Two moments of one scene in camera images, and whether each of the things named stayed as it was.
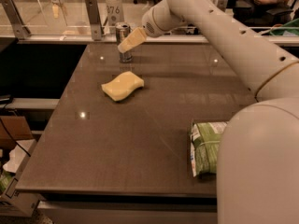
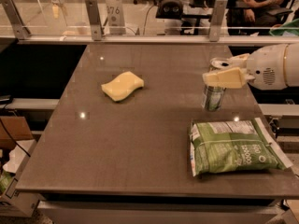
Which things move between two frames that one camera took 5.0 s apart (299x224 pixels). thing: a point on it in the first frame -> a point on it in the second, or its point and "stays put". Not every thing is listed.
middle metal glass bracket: [95, 19] stays put
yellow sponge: [122, 85] stays put
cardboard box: [13, 129] stays put
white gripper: [151, 22] -> [266, 66]
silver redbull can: [121, 32] -> [214, 96]
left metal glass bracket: [21, 30] stays put
